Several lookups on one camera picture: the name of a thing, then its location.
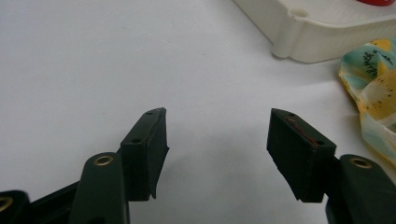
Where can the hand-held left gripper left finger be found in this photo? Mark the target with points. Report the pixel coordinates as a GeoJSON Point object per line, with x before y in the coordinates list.
{"type": "Point", "coordinates": [143, 158]}

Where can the red round object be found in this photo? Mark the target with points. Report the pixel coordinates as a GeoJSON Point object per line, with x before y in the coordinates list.
{"type": "Point", "coordinates": [375, 2]}

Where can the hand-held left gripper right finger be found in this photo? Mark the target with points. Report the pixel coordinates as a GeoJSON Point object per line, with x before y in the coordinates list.
{"type": "Point", "coordinates": [299, 155]}

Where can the white plastic tray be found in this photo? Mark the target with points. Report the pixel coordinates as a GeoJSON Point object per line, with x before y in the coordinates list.
{"type": "Point", "coordinates": [327, 37]}

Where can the lemon print fabric bag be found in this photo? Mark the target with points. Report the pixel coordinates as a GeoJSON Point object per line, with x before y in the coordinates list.
{"type": "Point", "coordinates": [376, 93]}

